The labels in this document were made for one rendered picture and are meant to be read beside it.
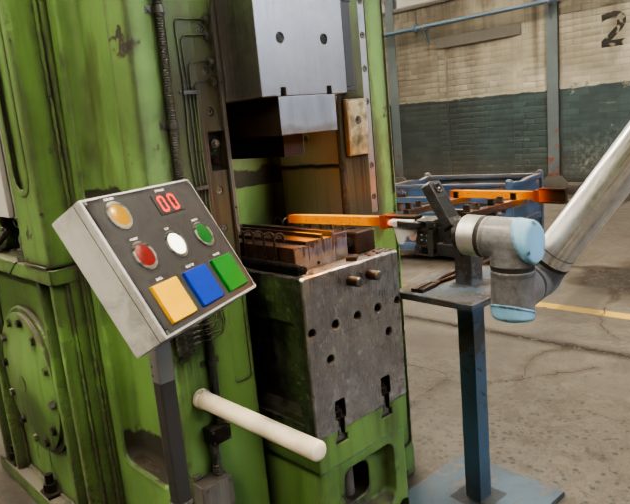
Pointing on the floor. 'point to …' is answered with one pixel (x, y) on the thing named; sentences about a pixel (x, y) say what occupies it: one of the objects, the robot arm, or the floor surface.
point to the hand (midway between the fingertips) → (394, 219)
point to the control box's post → (170, 423)
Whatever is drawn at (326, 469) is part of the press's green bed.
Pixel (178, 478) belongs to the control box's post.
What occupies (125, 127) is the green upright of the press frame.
